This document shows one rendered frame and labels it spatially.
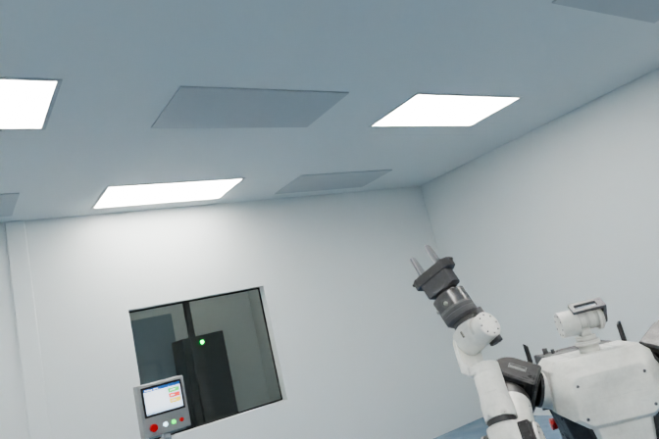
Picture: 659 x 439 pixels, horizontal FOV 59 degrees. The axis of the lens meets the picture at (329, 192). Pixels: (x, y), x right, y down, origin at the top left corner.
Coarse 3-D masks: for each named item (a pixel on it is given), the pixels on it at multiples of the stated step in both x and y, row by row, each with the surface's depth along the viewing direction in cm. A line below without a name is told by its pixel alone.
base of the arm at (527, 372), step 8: (496, 360) 154; (504, 360) 154; (512, 360) 154; (520, 360) 154; (504, 368) 150; (512, 368) 150; (520, 368) 150; (528, 368) 150; (536, 368) 150; (504, 376) 148; (512, 376) 147; (520, 376) 147; (528, 376) 147; (536, 376) 147; (528, 384) 145; (536, 384) 147; (528, 392) 146; (536, 392) 146
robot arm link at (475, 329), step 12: (468, 300) 143; (456, 312) 141; (468, 312) 141; (480, 312) 145; (456, 324) 142; (468, 324) 139; (480, 324) 136; (492, 324) 138; (456, 336) 142; (468, 336) 139; (480, 336) 136; (492, 336) 136; (468, 348) 140; (480, 348) 139
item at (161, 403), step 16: (144, 384) 282; (160, 384) 285; (176, 384) 289; (144, 400) 279; (160, 400) 283; (176, 400) 286; (144, 416) 277; (160, 416) 281; (176, 416) 284; (144, 432) 275; (160, 432) 278
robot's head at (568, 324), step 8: (568, 312) 152; (592, 312) 151; (560, 320) 150; (568, 320) 150; (576, 320) 149; (584, 320) 150; (592, 320) 150; (600, 320) 149; (560, 328) 152; (568, 328) 149; (576, 328) 149; (584, 328) 150; (600, 328) 151; (568, 336) 151; (584, 336) 150; (592, 336) 149; (576, 344) 151
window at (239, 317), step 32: (256, 288) 597; (160, 320) 536; (192, 320) 552; (224, 320) 568; (256, 320) 586; (160, 352) 527; (192, 352) 542; (224, 352) 558; (256, 352) 576; (192, 384) 533; (224, 384) 548; (256, 384) 565; (192, 416) 524; (224, 416) 539
